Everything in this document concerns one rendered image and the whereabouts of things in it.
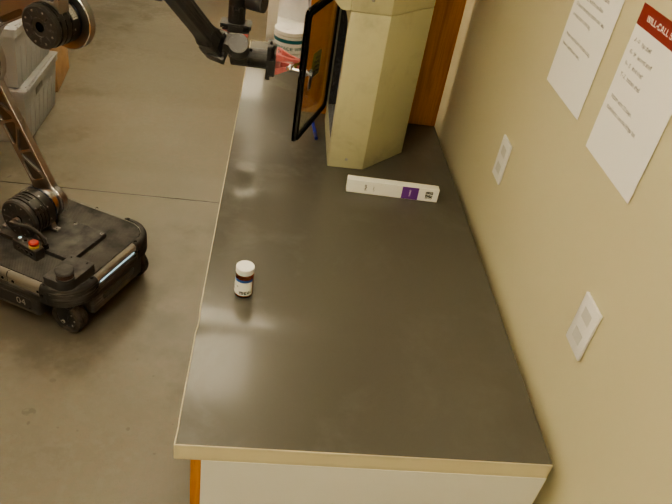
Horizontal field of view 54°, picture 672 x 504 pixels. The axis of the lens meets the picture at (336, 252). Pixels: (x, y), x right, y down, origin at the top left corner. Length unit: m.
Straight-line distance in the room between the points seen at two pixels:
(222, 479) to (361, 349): 0.39
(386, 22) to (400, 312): 0.79
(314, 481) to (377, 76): 1.12
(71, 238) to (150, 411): 0.80
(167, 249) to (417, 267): 1.73
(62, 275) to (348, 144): 1.17
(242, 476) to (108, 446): 1.17
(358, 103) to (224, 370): 0.93
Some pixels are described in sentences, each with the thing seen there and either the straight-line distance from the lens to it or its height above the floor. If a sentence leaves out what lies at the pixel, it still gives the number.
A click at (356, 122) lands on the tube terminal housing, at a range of 1.96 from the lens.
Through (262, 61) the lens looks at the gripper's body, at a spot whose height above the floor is 1.20.
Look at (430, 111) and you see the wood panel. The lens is 2.39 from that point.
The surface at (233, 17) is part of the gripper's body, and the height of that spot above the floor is 1.21.
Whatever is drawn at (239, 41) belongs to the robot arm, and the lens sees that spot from 1.94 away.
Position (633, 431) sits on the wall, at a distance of 1.17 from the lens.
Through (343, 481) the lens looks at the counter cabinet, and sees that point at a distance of 1.30.
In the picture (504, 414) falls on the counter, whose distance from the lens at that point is 1.39.
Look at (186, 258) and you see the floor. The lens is 3.12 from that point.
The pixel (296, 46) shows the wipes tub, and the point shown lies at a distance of 2.63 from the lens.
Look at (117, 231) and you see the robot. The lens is 2.88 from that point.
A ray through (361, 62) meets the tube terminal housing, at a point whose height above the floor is 1.28.
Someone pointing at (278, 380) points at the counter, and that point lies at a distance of 1.32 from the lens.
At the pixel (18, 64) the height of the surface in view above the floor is 0.46.
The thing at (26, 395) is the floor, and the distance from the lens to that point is 2.60.
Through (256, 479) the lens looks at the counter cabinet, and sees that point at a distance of 1.29.
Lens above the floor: 1.93
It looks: 36 degrees down
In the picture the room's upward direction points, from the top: 10 degrees clockwise
